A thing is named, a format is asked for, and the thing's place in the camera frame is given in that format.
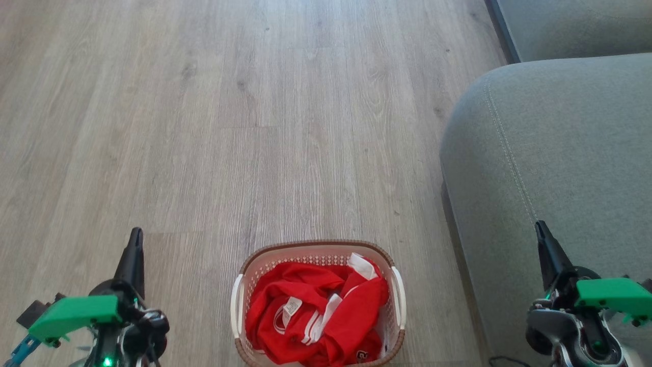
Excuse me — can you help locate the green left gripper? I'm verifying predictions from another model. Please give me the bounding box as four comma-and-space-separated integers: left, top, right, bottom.
28, 227, 170, 348

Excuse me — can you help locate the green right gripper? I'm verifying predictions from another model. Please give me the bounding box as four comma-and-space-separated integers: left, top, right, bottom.
534, 220, 652, 327

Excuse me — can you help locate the red jersey with white stripes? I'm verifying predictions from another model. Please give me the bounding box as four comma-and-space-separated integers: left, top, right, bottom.
247, 270, 391, 367

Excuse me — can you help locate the grey fabric sofa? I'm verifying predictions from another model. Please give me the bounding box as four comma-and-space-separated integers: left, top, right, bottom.
440, 0, 652, 367

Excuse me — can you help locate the white brown-rimmed laundry basket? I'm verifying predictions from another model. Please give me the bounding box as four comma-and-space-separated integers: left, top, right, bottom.
230, 240, 407, 367

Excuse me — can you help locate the black floor cable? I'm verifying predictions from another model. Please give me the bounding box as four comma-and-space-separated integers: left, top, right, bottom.
488, 355, 531, 367

